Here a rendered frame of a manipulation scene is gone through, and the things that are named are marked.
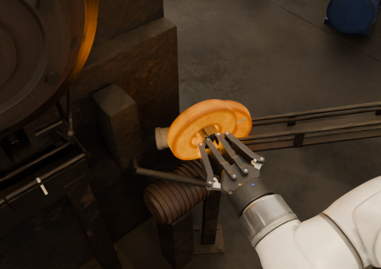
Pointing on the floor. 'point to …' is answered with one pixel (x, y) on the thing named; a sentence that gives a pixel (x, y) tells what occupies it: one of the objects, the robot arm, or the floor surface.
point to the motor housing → (176, 211)
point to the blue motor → (354, 7)
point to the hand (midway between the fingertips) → (203, 126)
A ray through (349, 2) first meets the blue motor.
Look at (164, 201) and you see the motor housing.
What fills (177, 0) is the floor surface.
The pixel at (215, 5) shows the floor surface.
